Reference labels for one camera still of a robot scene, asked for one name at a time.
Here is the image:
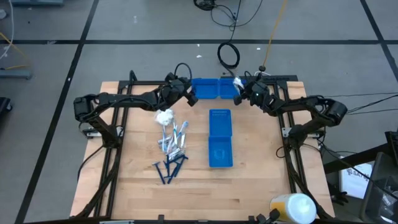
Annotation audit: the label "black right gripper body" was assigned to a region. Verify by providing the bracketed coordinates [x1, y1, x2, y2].
[244, 80, 272, 108]

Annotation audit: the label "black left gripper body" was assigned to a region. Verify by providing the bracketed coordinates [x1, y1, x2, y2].
[160, 72, 192, 105]

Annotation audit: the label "white plastic packet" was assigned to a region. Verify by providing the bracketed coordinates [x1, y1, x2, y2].
[233, 77, 246, 95]
[154, 108, 175, 127]

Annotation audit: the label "white blue toothbrush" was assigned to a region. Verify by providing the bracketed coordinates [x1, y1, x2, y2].
[177, 120, 190, 149]

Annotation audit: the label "white teal toothbrush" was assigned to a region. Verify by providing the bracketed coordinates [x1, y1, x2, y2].
[171, 119, 179, 147]

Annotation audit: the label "blue slotted plastic basket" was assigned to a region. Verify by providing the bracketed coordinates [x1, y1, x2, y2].
[219, 78, 248, 100]
[190, 78, 221, 100]
[208, 108, 233, 138]
[208, 135, 234, 169]

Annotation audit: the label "dark blue screws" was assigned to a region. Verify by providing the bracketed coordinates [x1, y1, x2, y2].
[169, 158, 183, 185]

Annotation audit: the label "black diagonal bar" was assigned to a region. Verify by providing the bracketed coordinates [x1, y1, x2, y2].
[323, 144, 393, 175]

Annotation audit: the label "black irregular object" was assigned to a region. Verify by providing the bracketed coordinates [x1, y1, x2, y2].
[255, 208, 282, 224]

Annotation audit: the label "white yellow cylindrical container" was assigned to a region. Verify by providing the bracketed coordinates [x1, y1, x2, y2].
[269, 192, 318, 224]

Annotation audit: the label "white printed box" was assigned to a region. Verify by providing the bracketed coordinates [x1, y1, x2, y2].
[338, 162, 374, 200]

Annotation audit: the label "dark grey bin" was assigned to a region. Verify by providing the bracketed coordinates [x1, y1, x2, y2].
[360, 151, 398, 224]

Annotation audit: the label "grey floor stand foot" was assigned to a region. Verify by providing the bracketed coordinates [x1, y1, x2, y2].
[0, 68, 33, 80]

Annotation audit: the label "black caster object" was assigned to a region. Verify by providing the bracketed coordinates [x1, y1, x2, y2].
[0, 96, 14, 118]

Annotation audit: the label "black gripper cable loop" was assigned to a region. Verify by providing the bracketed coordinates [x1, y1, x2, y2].
[174, 62, 193, 83]

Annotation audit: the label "black aluminium table frame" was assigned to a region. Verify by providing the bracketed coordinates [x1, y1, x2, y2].
[73, 70, 335, 224]

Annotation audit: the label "coiled black cable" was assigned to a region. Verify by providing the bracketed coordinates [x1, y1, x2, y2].
[216, 42, 241, 70]

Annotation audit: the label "long yellow cable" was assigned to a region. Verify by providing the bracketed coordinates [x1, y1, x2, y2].
[262, 0, 289, 68]

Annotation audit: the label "black arm base cable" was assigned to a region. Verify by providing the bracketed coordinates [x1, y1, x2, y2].
[275, 146, 289, 160]
[76, 144, 106, 182]

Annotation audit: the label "long black hanging cable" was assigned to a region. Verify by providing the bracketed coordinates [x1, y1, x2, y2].
[210, 0, 264, 44]

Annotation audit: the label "black cable bundle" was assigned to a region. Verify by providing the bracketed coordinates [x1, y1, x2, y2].
[193, 0, 217, 12]

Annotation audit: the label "thin black floor cable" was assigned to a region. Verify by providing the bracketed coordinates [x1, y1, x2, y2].
[345, 94, 398, 115]
[306, 92, 398, 98]

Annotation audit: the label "yellow floor cable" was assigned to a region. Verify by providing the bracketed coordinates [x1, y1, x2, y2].
[0, 32, 31, 71]

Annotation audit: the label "thin white floor cable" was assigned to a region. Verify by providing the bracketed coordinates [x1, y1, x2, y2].
[0, 0, 15, 60]

